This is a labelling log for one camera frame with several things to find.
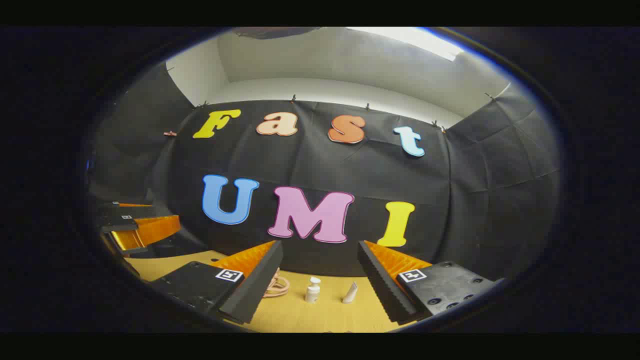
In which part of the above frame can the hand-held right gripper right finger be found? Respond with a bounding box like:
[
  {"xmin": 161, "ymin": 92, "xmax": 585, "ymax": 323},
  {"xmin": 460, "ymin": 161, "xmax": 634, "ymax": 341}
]
[{"xmin": 357, "ymin": 240, "xmax": 506, "ymax": 325}]

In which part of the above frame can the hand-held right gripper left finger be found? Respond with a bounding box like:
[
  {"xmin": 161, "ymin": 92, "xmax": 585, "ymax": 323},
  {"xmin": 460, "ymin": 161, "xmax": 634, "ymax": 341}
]
[{"xmin": 149, "ymin": 240, "xmax": 284, "ymax": 325}]

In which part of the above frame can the pink suitcase with black lining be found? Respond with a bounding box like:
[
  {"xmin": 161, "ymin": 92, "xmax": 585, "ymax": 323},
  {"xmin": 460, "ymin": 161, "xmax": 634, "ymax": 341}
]
[{"xmin": 262, "ymin": 269, "xmax": 291, "ymax": 299}]

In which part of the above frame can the white pump bottle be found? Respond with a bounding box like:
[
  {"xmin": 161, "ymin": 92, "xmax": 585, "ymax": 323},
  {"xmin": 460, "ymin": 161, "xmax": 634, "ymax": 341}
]
[{"xmin": 304, "ymin": 276, "xmax": 322, "ymax": 304}]

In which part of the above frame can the black backdrop cloth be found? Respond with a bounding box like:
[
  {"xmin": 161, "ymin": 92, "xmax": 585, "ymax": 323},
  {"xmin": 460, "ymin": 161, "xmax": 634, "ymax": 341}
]
[{"xmin": 87, "ymin": 62, "xmax": 561, "ymax": 281}]

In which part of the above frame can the ceiling light panel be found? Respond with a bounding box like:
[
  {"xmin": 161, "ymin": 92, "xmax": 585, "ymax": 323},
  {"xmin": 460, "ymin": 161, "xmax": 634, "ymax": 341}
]
[{"xmin": 347, "ymin": 27, "xmax": 466, "ymax": 62}]

